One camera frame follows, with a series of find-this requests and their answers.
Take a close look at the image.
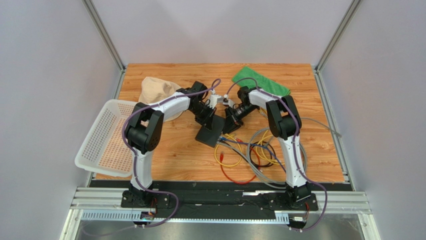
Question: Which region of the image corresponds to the black network switch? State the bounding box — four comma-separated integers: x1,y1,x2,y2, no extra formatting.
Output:
195,115,226,148

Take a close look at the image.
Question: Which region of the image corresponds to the yellow ethernet cable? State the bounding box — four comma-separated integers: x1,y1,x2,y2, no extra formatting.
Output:
254,108,284,166
213,133,244,168

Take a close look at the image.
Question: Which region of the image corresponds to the beige cloth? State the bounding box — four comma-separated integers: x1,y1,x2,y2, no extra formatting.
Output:
138,76,181,106

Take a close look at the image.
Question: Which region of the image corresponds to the white plastic basket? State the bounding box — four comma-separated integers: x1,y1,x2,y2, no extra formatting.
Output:
74,99,137,178

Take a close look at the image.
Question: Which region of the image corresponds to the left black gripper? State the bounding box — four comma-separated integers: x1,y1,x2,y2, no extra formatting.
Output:
190,103,217,132

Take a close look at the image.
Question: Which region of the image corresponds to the black ethernet cable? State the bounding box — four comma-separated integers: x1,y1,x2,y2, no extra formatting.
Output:
229,141,277,168

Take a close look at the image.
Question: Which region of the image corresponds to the grey ethernet cable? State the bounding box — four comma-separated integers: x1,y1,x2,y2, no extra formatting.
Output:
216,111,344,190

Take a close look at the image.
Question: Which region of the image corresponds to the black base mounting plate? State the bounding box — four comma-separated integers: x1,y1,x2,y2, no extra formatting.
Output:
121,181,319,220

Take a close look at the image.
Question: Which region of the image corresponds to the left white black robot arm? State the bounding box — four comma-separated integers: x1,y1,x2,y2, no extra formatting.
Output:
122,79,225,207

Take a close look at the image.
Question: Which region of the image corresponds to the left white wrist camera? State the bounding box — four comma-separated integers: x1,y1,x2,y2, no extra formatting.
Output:
206,94,224,109

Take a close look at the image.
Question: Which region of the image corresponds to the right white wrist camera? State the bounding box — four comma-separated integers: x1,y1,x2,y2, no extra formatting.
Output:
222,94,235,108

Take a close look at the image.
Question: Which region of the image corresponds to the aluminium frame rail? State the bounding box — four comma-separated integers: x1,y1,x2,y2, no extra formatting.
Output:
60,187,380,240

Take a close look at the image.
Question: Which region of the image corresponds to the green cloth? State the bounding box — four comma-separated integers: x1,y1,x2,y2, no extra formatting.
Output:
231,66,291,96

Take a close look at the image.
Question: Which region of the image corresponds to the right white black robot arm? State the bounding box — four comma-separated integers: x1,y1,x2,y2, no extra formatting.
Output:
222,86,311,210

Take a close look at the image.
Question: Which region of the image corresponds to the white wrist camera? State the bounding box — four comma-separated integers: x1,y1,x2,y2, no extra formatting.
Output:
222,94,235,108
206,94,224,109

